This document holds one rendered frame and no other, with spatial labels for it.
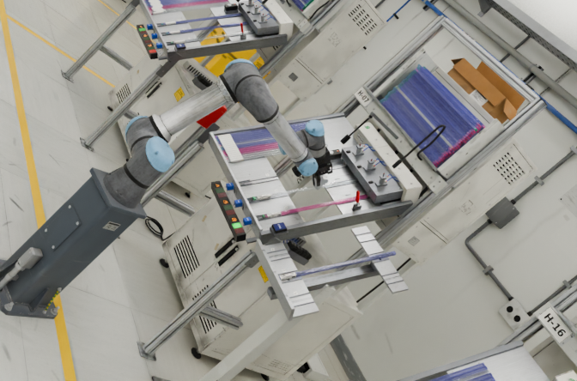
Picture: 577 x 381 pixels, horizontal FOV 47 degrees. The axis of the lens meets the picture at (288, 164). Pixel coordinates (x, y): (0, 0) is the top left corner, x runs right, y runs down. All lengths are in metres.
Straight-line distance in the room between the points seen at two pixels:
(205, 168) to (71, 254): 2.00
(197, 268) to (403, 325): 1.67
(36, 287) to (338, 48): 2.41
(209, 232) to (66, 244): 1.08
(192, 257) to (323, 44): 1.56
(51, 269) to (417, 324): 2.61
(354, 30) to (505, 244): 1.62
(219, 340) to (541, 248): 2.10
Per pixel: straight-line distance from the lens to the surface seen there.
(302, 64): 4.09
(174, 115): 2.40
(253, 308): 3.00
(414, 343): 4.41
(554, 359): 2.69
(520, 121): 2.93
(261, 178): 2.92
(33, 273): 2.51
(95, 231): 2.39
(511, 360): 2.53
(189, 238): 3.41
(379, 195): 2.86
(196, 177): 4.33
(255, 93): 2.30
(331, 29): 4.06
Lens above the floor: 1.50
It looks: 11 degrees down
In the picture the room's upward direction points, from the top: 47 degrees clockwise
